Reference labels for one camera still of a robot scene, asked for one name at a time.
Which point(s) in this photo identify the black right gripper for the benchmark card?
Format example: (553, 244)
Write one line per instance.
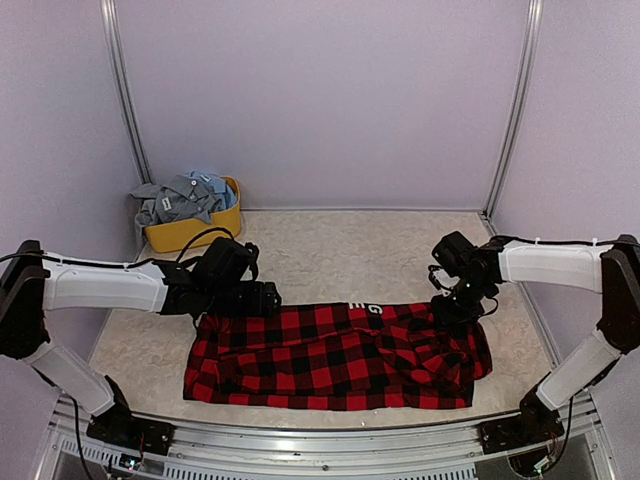
(448, 319)

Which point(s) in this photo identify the yellow plastic basket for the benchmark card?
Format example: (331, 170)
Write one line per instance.
(173, 237)

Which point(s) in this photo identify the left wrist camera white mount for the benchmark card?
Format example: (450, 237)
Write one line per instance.
(271, 300)

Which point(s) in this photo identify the red black plaid shirt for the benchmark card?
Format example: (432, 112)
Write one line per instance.
(337, 357)

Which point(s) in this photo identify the right aluminium corner post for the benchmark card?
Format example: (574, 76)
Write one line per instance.
(517, 109)

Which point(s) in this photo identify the aluminium front frame rail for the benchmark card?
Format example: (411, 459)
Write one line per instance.
(204, 450)

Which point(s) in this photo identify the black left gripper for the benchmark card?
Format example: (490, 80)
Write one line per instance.
(256, 307)

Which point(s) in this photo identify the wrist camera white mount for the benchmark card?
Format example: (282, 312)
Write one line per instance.
(271, 300)
(440, 279)

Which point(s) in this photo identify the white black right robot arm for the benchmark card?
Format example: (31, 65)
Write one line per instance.
(465, 275)

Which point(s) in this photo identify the light blue shirt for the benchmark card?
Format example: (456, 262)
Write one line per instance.
(217, 187)

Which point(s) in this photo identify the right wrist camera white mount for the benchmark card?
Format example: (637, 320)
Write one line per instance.
(440, 279)

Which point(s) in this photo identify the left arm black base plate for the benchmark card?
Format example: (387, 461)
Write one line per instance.
(135, 433)

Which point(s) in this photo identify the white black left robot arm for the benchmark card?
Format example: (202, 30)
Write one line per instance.
(222, 280)

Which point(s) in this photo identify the aluminium corner post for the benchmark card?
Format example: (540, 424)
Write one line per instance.
(108, 9)
(517, 109)

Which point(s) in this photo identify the left aluminium corner post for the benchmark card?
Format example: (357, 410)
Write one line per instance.
(108, 9)

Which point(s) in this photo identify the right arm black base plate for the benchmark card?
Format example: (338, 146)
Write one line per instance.
(512, 433)

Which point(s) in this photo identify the grey button shirt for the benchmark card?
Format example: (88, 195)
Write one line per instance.
(179, 199)

